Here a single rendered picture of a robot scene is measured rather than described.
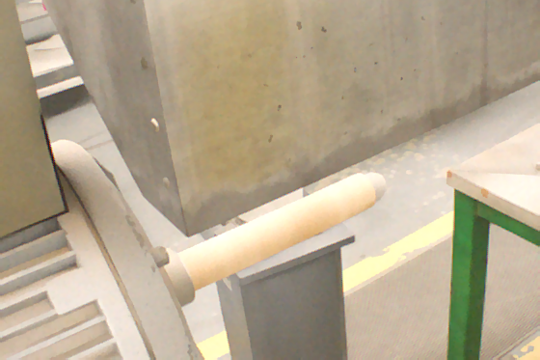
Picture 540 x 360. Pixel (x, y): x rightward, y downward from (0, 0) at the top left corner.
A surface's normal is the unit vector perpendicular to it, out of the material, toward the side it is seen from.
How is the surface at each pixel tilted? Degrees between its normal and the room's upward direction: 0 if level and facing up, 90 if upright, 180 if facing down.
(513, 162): 0
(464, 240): 90
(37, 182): 90
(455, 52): 90
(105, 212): 31
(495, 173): 0
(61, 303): 46
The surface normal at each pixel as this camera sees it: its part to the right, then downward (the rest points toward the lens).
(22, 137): 0.54, 0.33
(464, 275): -0.83, 0.34
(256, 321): -0.33, 0.47
